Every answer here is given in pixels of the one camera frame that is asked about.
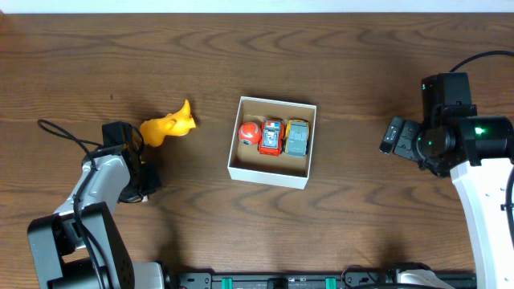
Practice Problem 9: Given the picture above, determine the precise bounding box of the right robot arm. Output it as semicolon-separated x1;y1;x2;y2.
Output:
379;72;513;288

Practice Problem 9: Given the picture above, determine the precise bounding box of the white cardboard box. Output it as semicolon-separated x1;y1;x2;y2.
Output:
227;96;316;189

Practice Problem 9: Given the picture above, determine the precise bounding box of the yellow grey toy truck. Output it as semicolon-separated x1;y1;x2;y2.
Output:
284;119;310;157

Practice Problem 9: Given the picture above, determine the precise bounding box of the red toy fire truck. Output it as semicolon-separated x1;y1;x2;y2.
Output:
258;119;285;157

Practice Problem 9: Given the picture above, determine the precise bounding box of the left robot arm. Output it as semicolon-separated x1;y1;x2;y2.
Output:
27;121;174;289

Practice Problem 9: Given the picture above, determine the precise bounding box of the orange toy dinosaur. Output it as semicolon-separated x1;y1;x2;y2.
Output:
139;100;196;148

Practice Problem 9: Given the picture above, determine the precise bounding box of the black mounting rail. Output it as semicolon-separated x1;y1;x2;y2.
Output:
170;263;478;289

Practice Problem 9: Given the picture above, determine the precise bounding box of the red ball with face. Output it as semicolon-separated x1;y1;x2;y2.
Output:
238;122;262;145

